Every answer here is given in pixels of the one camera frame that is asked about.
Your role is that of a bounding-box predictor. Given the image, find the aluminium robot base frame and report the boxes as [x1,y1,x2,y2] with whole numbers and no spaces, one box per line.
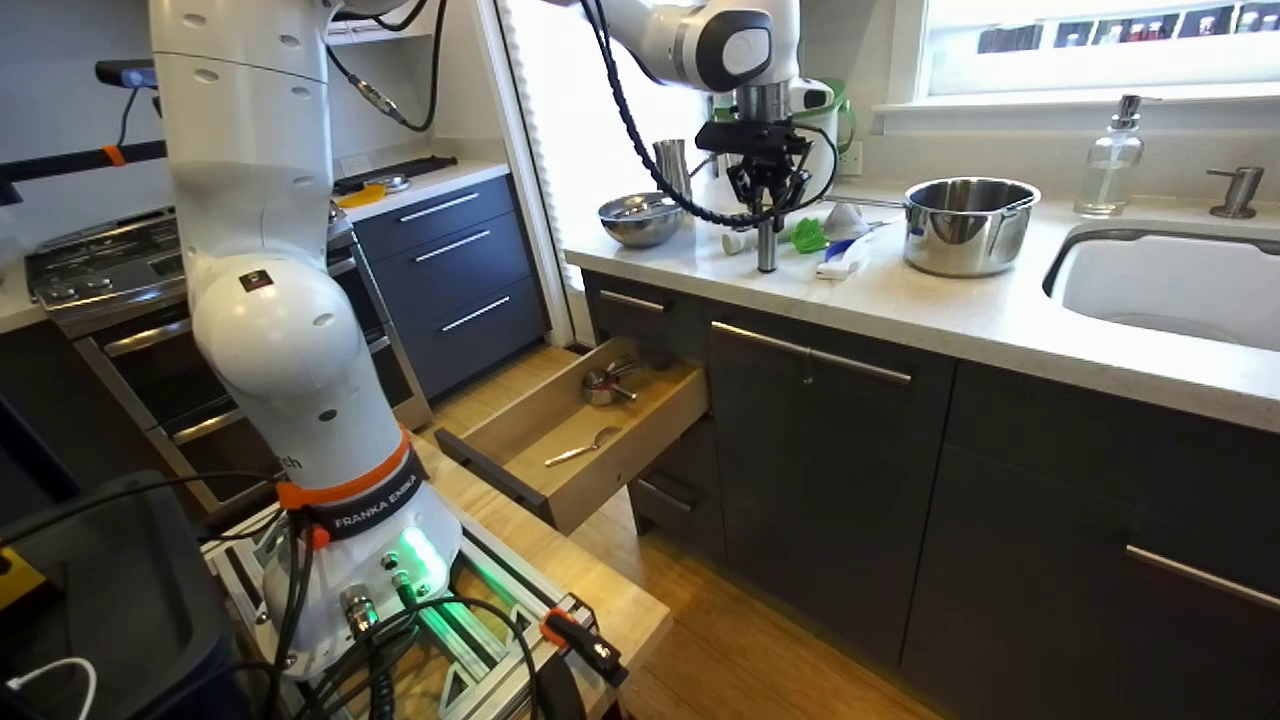
[205,512,629,720]

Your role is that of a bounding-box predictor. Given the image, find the chrome sink faucet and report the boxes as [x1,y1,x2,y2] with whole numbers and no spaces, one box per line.
[1214,166,1264,220]

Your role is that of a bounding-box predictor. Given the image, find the silver cylindrical object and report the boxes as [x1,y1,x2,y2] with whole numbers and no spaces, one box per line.
[755,220,778,278]

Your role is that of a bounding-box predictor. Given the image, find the white canister green lid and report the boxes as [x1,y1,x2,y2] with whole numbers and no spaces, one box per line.
[797,81,851,192]

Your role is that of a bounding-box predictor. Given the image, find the white kitchen sink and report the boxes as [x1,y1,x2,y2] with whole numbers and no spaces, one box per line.
[1046,228,1280,352]

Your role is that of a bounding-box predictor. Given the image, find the silver metal bowl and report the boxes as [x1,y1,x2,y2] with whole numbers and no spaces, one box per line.
[596,192,685,250]

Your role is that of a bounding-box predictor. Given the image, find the silver pot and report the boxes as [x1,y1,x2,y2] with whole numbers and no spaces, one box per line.
[903,175,1042,278]

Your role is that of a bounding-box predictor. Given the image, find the green plastic item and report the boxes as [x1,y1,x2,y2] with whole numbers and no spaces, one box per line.
[788,220,830,256]

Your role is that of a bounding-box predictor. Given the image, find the metal measuring cups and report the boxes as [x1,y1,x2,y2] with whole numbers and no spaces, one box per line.
[582,362,639,407]

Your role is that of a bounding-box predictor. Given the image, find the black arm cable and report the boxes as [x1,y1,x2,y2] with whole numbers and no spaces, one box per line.
[573,0,763,234]

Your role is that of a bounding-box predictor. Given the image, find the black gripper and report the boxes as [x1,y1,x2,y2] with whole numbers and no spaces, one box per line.
[698,81,831,225]

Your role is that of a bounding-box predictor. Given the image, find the open wooden drawer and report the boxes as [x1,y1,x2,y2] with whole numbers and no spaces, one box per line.
[435,335,710,533]

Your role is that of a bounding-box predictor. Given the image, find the white toothpaste tube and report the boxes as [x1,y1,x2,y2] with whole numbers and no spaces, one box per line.
[818,225,882,282]

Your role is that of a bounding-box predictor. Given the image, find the clear soap pump bottle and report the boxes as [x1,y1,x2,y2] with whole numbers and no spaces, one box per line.
[1077,98,1145,215]

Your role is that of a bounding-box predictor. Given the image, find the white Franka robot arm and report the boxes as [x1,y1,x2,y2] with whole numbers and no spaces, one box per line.
[147,0,464,676]

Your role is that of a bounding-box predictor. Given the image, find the stove range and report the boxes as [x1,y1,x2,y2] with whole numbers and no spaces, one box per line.
[21,210,403,526]

